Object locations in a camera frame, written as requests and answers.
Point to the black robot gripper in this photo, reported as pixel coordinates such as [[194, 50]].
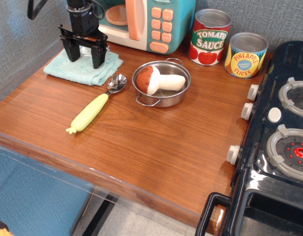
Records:
[[83, 30]]

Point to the light teal cloth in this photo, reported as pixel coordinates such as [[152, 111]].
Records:
[[82, 71]]

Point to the spoon with yellow-green handle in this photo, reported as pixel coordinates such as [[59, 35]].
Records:
[[87, 115]]

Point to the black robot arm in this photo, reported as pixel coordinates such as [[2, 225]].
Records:
[[75, 3]]

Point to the plush brown white mushroom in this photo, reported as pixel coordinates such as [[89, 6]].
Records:
[[149, 81]]

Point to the small steel pan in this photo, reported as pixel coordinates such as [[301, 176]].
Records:
[[163, 98]]

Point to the teal cream toy microwave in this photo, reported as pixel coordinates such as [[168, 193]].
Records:
[[157, 26]]

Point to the tomato sauce can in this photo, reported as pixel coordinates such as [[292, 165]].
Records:
[[210, 31]]

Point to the pineapple slices can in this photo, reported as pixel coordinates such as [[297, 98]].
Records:
[[246, 52]]

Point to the white stove knob middle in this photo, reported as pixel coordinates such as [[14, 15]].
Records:
[[246, 111]]

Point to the white stove knob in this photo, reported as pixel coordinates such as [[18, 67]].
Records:
[[246, 111], [253, 90], [232, 154]]

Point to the white stove knob rear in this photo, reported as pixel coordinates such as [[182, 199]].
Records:
[[253, 90]]

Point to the white stove knob front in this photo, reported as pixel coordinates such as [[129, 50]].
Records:
[[232, 154]]

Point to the white round stove button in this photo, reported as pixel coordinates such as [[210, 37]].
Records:
[[274, 115]]

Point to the orange object at corner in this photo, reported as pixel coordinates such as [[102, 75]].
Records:
[[4, 231]]

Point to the grey rear stove burner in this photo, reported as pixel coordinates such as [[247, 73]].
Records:
[[291, 96]]

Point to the grey stove burner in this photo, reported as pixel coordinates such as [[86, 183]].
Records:
[[291, 96], [285, 151]]

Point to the grey front stove burner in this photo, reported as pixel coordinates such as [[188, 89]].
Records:
[[285, 151]]

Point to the black toy stove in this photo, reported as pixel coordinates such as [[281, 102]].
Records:
[[263, 200]]

